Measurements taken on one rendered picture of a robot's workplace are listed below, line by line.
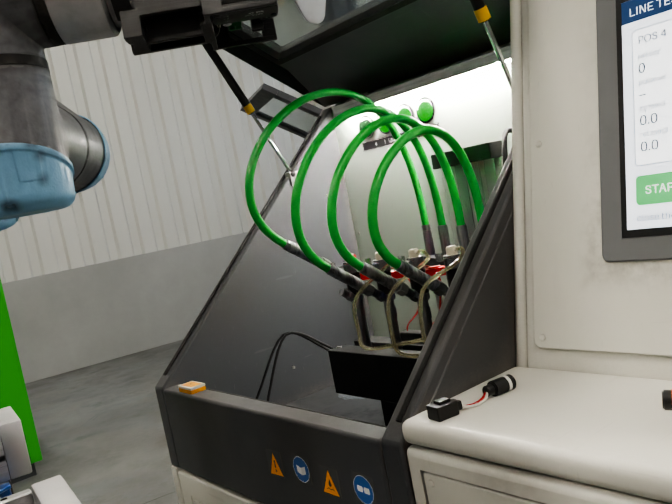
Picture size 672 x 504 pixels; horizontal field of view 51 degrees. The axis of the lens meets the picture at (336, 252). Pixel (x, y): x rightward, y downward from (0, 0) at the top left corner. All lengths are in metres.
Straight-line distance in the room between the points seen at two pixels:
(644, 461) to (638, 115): 0.41
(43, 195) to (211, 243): 7.50
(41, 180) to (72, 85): 7.35
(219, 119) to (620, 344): 7.54
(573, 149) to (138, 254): 7.06
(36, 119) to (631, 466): 0.55
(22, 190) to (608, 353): 0.67
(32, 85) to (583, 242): 0.65
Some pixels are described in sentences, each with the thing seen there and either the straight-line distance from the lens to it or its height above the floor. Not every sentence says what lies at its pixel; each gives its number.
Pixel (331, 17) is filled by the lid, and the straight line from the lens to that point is 1.41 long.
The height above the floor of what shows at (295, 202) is 1.25.
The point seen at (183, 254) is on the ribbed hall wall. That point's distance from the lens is 7.91.
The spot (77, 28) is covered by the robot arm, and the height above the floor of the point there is 1.40.
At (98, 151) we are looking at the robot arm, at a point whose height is 1.33.
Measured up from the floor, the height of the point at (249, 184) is 1.29.
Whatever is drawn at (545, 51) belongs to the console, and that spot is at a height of 1.38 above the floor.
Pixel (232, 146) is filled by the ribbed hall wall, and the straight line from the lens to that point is 8.29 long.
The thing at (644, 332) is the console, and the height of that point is 1.03.
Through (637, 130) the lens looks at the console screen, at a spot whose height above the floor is 1.26.
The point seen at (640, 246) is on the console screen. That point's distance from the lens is 0.89.
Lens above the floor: 1.25
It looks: 5 degrees down
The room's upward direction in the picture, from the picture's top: 11 degrees counter-clockwise
